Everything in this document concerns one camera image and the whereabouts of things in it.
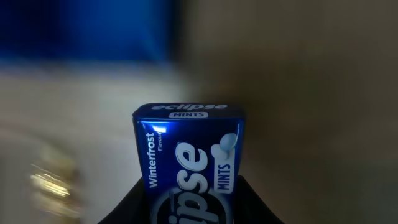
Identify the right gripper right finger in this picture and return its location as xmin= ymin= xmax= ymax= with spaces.
xmin=233 ymin=175 xmax=285 ymax=224

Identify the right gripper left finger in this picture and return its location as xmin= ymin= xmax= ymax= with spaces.
xmin=98 ymin=177 xmax=153 ymax=224

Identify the blue candy pack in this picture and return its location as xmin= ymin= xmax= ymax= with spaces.
xmin=132 ymin=102 xmax=246 ymax=224

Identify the gold candy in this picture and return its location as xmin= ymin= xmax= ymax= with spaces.
xmin=29 ymin=146 xmax=83 ymax=220

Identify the blue tray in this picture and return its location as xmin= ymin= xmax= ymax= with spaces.
xmin=0 ymin=0 xmax=175 ymax=62

